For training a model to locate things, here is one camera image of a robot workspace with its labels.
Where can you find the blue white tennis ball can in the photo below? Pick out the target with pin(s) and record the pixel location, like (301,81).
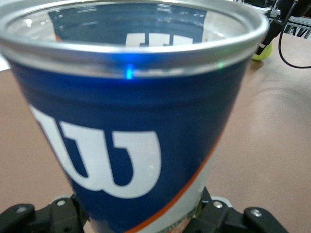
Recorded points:
(133,109)

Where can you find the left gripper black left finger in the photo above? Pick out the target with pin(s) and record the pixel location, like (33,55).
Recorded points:
(48,218)

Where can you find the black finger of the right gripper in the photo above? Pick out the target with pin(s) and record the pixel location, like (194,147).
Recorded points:
(275,26)
(305,7)

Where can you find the brown table mat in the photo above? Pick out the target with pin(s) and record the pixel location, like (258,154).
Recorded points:
(267,145)

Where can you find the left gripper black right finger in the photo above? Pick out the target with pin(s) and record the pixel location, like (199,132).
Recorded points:
(230,221)

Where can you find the aluminium frame rail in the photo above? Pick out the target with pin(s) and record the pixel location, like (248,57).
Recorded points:
(302,21)

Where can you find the yellow printed tennis ball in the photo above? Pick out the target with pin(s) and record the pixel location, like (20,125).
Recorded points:
(266,54)

